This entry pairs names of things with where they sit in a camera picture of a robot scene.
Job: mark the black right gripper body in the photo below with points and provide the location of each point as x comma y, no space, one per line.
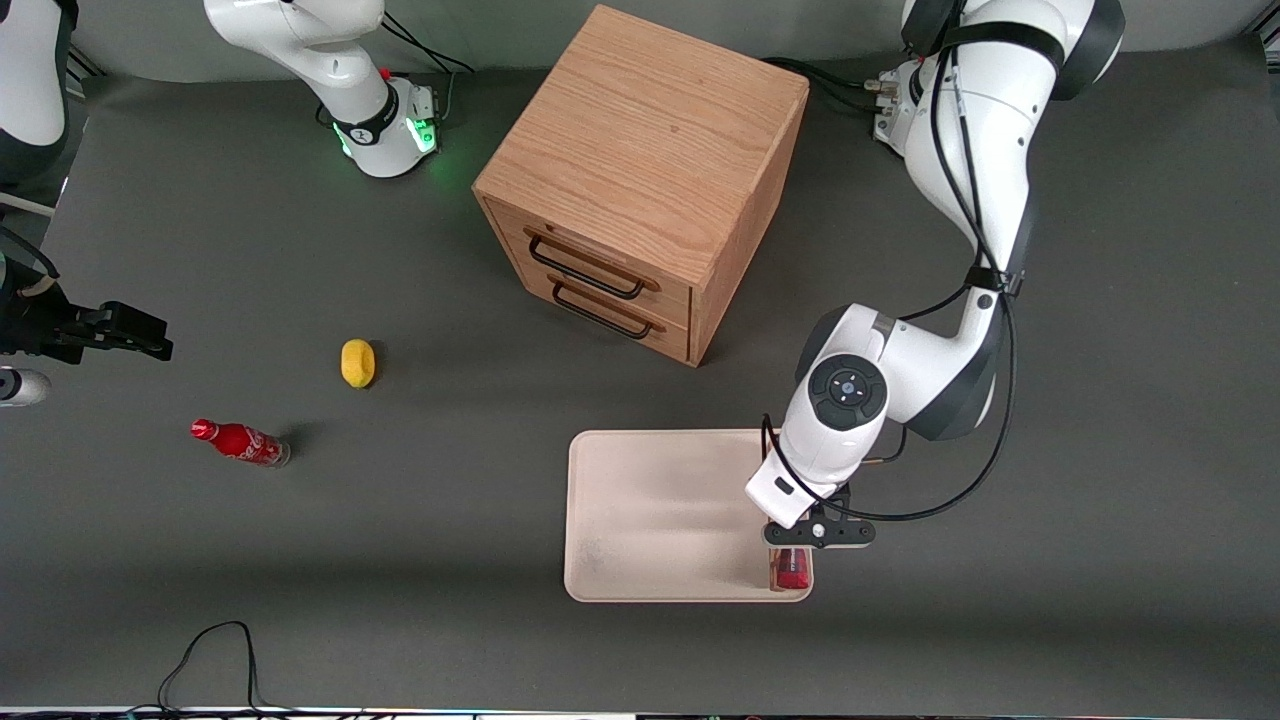
38,327

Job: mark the red cookie box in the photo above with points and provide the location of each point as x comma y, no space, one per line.
792,572

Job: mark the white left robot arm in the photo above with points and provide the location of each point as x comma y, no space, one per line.
850,440

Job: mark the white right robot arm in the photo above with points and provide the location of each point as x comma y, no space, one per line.
340,80

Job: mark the white rectangular plastic tray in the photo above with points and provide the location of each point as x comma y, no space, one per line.
660,515

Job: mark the red cola bottle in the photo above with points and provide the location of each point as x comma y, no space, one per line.
240,441

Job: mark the yellow lemon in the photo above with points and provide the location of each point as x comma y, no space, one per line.
358,363

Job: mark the oak drawer front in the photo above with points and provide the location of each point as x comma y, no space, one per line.
672,338
670,290

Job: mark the dark grey table mat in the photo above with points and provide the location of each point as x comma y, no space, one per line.
1100,600

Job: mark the oak wooden drawer cabinet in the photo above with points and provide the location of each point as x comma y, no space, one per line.
640,130

